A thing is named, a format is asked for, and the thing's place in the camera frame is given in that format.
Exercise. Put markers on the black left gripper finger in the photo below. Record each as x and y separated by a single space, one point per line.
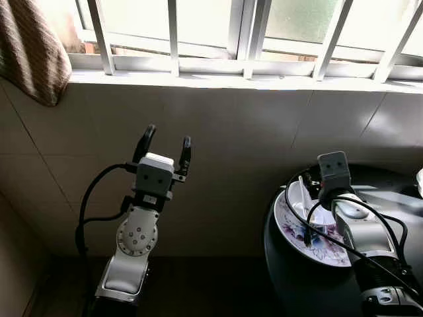
185 155
144 142

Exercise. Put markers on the white floral print plate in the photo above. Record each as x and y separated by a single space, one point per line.
324 244

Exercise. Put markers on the white barred window frame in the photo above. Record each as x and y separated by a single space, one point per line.
211 65

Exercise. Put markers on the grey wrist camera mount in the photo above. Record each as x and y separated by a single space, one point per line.
334 172
155 175

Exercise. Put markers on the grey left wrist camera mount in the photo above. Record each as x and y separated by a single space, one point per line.
155 175

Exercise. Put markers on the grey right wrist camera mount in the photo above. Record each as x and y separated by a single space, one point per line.
334 172

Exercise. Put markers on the white floral bowl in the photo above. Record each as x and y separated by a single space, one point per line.
420 183

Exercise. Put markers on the brown striped curtain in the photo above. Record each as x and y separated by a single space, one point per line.
30 53

